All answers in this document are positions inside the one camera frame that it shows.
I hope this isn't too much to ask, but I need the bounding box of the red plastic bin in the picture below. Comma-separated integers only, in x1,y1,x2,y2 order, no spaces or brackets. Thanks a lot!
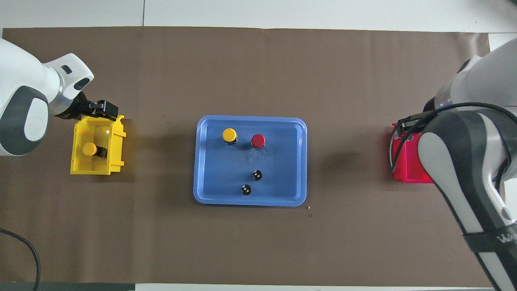
390,123,433,184

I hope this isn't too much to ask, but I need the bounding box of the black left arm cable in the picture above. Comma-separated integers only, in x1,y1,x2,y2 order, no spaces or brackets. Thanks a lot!
0,228,41,283

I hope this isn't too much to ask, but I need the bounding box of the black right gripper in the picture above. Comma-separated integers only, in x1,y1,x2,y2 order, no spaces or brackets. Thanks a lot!
404,121,425,140

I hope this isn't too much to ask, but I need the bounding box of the yellow plastic bin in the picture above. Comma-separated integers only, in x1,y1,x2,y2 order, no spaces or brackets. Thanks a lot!
70,115,127,175

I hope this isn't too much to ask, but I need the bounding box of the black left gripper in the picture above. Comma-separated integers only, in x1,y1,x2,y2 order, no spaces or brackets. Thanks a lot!
55,92,119,122

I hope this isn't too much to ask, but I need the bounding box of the brown paper mat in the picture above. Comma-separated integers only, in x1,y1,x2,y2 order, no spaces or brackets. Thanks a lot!
0,26,499,287

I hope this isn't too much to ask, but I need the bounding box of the blue plastic tray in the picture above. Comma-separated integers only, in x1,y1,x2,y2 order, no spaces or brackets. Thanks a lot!
193,115,307,207

